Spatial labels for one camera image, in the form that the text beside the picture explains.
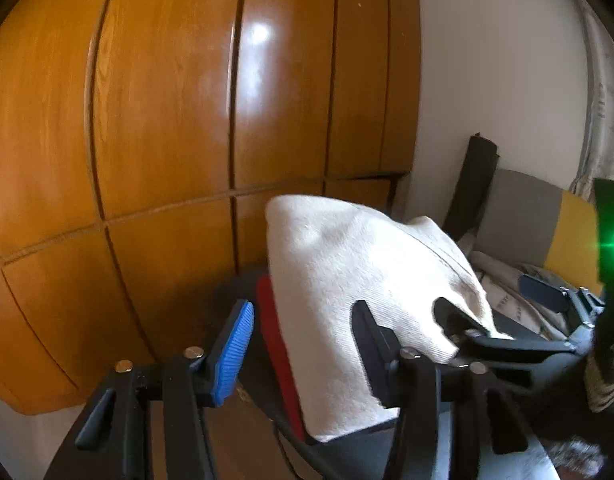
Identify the black rolled mat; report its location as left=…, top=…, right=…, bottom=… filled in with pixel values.
left=443, top=132, right=502, bottom=246

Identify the beige knit sweater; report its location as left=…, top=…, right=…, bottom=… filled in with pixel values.
left=264, top=194, right=512, bottom=443

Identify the grey yellow blue sofa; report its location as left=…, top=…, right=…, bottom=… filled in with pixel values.
left=454, top=167, right=605, bottom=311

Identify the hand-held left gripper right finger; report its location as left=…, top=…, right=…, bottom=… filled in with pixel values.
left=351, top=300, right=560, bottom=480

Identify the person's right forearm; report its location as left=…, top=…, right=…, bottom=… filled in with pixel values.
left=532, top=345, right=614, bottom=480

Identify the red folded cloth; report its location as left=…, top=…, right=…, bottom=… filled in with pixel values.
left=254, top=275, right=308, bottom=441

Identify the pink patterned curtain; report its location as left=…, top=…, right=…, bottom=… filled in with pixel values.
left=567, top=0, right=614, bottom=201

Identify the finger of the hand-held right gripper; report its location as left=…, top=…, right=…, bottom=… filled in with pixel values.
left=433, top=296, right=595, bottom=368
left=518, top=272, right=608, bottom=331

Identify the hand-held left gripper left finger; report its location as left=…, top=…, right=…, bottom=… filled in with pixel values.
left=42, top=299, right=255, bottom=480

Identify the wooden wardrobe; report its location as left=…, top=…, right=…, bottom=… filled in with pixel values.
left=0, top=0, right=423, bottom=416

